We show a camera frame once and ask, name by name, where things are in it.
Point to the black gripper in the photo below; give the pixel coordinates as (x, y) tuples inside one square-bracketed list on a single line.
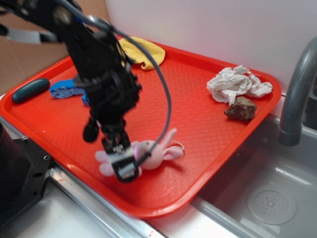
[(111, 93)]

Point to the pink plush bunny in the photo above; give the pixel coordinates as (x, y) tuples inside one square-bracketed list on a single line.
[(167, 149)]

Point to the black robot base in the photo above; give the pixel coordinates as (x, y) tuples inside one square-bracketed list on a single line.
[(24, 170)]

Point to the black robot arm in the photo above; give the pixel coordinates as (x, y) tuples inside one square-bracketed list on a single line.
[(63, 22)]

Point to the blue rectangular block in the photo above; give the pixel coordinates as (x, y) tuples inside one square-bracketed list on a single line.
[(85, 100)]

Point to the blue sponge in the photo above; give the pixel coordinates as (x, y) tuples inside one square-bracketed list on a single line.
[(65, 89)]

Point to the dark teal oval object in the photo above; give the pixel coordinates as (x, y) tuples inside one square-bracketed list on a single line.
[(30, 90)]

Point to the yellow cloth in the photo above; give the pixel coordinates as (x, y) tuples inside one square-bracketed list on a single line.
[(138, 57)]

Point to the red plastic tray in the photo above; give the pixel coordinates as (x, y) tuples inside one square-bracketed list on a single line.
[(208, 135)]

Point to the brown cardboard panel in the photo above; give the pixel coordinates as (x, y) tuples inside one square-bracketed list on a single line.
[(20, 61)]

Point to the crumpled white paper towel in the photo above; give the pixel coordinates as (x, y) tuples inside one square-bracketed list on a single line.
[(230, 83)]

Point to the brown rock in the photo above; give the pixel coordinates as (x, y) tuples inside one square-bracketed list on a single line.
[(243, 109)]

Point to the grey sink basin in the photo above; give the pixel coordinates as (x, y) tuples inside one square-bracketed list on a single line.
[(265, 189)]

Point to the grey faucet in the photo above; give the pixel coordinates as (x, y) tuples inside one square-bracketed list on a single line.
[(300, 104)]

